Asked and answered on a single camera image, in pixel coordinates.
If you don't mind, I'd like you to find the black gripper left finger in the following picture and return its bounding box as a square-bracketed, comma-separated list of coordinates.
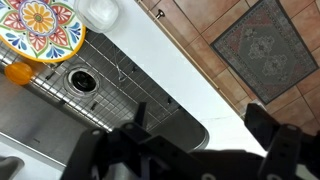
[59, 102, 214, 180]

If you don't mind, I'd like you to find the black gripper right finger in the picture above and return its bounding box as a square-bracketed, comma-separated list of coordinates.
[244, 102, 320, 180]

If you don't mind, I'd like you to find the metal sink drain strainer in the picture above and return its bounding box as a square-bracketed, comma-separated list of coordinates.
[63, 66, 102, 98]

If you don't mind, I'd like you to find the stainless steel sink basin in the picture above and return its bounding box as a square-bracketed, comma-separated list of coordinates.
[0, 29, 211, 168]

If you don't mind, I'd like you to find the patterned floor rug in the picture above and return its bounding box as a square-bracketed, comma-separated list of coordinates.
[210, 0, 320, 105]

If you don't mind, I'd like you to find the orange round fruit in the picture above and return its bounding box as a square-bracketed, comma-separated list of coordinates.
[3, 61, 34, 86]

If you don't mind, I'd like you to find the colourful floral patterned plate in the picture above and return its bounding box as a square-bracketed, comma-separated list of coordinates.
[0, 0, 87, 64]

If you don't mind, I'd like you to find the dark cabinet knob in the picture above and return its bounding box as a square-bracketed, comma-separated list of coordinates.
[153, 8, 166, 22]

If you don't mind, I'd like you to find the wire sink bottom grid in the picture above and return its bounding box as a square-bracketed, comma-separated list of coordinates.
[0, 31, 182, 133]

